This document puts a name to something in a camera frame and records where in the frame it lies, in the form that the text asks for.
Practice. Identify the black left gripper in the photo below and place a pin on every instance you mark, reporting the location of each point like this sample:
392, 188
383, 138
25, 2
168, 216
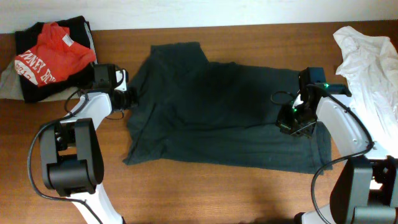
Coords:
133, 98

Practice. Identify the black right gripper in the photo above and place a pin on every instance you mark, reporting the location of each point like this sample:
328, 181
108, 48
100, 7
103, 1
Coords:
285, 126

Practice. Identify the dark green t-shirt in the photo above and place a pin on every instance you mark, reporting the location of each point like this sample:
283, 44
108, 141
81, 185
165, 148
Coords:
193, 110

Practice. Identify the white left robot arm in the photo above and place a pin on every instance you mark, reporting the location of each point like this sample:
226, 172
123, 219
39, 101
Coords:
70, 154

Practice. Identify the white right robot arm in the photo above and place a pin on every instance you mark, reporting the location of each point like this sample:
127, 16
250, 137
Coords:
366, 190

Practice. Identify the red printed t-shirt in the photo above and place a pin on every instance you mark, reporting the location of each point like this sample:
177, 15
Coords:
54, 58

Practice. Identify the white crumpled garment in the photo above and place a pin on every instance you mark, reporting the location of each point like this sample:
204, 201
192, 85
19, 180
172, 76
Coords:
370, 68

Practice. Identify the grey folded garment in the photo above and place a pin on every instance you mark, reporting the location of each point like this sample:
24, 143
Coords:
11, 87

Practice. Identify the black folded garment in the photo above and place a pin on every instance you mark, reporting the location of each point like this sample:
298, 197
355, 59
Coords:
80, 32

